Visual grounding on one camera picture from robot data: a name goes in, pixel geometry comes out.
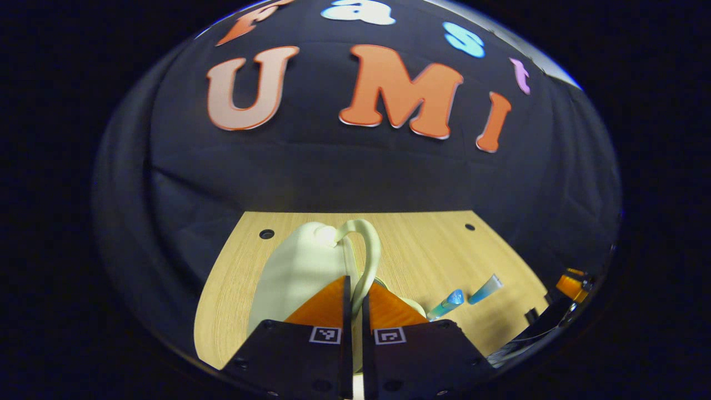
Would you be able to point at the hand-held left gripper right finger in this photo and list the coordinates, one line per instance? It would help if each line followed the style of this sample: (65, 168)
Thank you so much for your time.
(366, 344)

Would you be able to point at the pale yellow suitcase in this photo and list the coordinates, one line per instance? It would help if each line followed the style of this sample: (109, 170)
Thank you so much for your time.
(300, 272)

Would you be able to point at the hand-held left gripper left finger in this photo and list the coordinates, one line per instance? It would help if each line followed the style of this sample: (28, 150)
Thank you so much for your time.
(348, 333)

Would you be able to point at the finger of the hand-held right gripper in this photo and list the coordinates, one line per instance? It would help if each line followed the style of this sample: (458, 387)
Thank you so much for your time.
(569, 284)

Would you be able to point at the white blue skin care tube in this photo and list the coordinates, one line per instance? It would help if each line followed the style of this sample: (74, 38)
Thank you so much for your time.
(486, 289)

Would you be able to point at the black backdrop cloth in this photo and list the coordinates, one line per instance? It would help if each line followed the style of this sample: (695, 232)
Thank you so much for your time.
(333, 178)

